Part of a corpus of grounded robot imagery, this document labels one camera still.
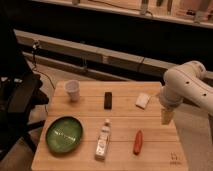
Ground green round plate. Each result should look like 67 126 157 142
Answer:
45 116 83 154

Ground white paper cup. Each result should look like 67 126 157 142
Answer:
64 80 80 102

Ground black office chair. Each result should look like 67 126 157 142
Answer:
0 21 49 161

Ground white sponge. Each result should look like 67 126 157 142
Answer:
136 93 151 109

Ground black cable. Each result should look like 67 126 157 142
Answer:
30 40 56 90

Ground clear plastic bottle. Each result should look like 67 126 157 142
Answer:
95 119 111 160

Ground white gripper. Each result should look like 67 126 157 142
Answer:
159 87 180 125

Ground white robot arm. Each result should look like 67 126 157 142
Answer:
159 61 213 125

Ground black rectangular block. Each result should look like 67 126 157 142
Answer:
104 92 112 109

